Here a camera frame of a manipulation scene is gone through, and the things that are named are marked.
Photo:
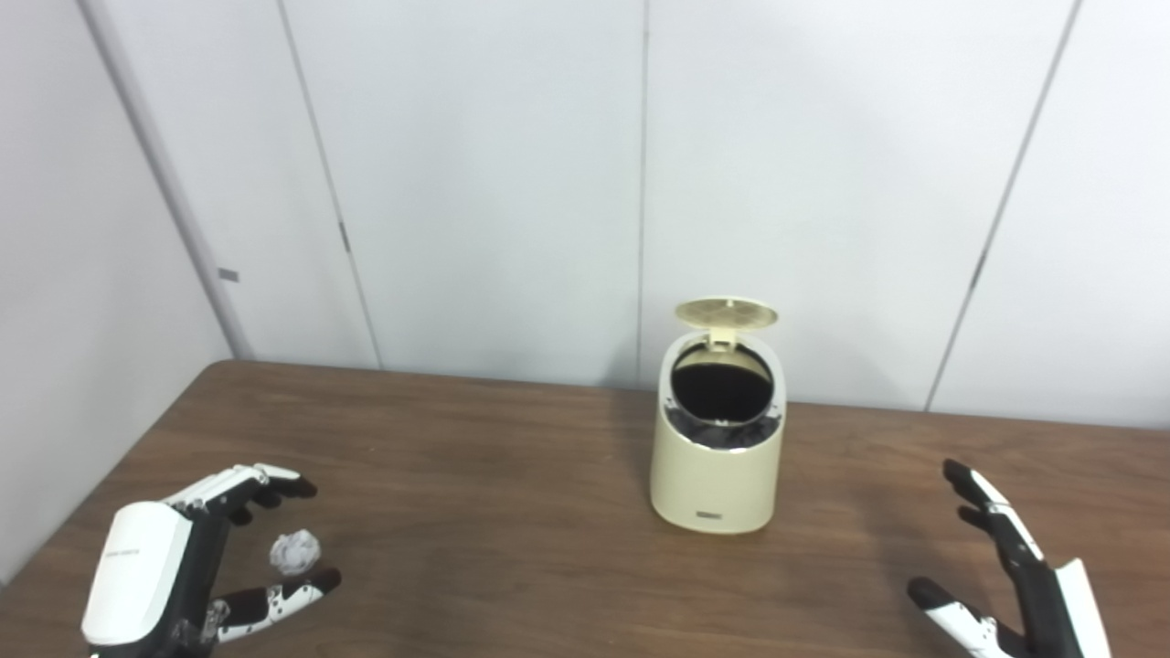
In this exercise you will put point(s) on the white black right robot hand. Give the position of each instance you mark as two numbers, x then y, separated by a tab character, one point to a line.
1051	612

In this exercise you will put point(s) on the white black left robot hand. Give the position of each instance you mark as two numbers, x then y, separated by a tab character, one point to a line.
137	567

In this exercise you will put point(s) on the white paper ball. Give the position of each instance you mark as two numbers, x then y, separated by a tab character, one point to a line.
295	552

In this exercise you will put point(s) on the black bin liner bag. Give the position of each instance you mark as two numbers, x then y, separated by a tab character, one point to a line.
722	393

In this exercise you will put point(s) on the cream round bin lid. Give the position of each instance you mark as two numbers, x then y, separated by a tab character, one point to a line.
727	313

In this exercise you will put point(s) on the grey wall corner post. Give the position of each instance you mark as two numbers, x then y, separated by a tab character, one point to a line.
160	174

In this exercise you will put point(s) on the cream-colored round bin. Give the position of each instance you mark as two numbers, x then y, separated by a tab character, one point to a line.
713	480

